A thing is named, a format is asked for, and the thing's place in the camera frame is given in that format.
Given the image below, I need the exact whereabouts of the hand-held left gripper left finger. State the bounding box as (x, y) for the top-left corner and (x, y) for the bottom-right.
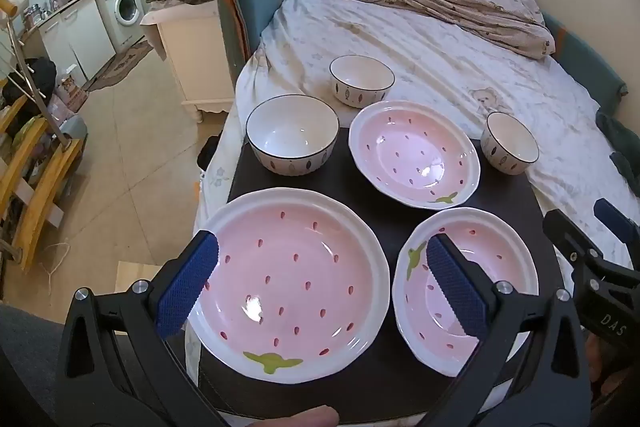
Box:
(52, 231), (228, 427)

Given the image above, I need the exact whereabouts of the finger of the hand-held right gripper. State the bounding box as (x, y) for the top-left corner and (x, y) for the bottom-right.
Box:
(593, 199), (640, 253)
(542, 208), (608, 278)

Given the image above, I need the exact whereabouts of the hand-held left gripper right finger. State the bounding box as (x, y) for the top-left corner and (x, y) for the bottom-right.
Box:
(417, 234), (593, 427)

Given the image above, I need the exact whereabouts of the small pink strawberry plate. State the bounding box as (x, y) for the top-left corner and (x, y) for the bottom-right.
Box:
(391, 206), (540, 378)

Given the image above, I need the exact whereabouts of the small white patterned bowl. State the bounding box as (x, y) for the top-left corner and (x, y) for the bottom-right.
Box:
(329, 55), (395, 109)
(481, 112), (540, 176)

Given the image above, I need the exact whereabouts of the large pink strawberry plate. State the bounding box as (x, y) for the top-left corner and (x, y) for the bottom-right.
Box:
(187, 187), (391, 385)

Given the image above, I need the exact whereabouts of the medium pink strawberry plate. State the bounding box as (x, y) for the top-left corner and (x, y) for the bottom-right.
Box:
(348, 100), (482, 210)

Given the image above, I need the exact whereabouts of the large white patterned bowl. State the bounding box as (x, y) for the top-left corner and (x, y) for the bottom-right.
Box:
(245, 94), (341, 178)

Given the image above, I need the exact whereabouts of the person's left hand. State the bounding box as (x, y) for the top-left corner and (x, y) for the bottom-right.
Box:
(235, 405), (342, 427)

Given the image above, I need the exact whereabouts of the dark green cloth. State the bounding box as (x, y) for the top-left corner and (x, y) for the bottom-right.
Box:
(595, 109), (640, 198)

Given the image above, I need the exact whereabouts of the black table mat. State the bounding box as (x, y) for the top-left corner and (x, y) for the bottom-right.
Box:
(197, 127), (576, 413)

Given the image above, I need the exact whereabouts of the dark grey cloth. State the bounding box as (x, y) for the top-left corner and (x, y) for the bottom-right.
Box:
(0, 302), (66, 427)

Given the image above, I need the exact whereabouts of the yellow wooden rack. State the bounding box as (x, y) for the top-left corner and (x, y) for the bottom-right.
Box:
(0, 97), (86, 270)

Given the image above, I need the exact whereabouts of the white bear print bed sheet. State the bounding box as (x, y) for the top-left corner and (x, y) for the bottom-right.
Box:
(195, 0), (640, 278)

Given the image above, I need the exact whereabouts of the pink printed box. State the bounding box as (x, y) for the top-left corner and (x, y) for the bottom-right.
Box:
(52, 74), (91, 112)

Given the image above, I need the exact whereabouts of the brown patterned floor rug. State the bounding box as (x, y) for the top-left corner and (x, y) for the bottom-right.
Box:
(82, 39), (156, 92)

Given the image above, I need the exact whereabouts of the white bedside cabinet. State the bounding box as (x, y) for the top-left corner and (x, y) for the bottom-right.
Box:
(140, 0), (236, 122)

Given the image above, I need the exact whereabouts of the black bag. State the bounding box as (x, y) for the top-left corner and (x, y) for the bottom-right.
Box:
(2, 57), (58, 108)

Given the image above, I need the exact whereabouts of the white kitchen cabinet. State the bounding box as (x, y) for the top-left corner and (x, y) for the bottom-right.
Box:
(37, 0), (118, 80)

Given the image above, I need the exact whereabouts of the white washing machine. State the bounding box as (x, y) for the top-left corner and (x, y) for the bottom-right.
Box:
(94, 0), (146, 52)

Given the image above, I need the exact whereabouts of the white cord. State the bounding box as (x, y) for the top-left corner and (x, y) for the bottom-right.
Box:
(42, 242), (73, 303)

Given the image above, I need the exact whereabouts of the teal padded bed rail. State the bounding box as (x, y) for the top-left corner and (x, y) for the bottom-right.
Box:
(542, 12), (628, 98)

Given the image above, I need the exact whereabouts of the metal railing post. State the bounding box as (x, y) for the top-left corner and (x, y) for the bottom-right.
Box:
(0, 0), (73, 150)

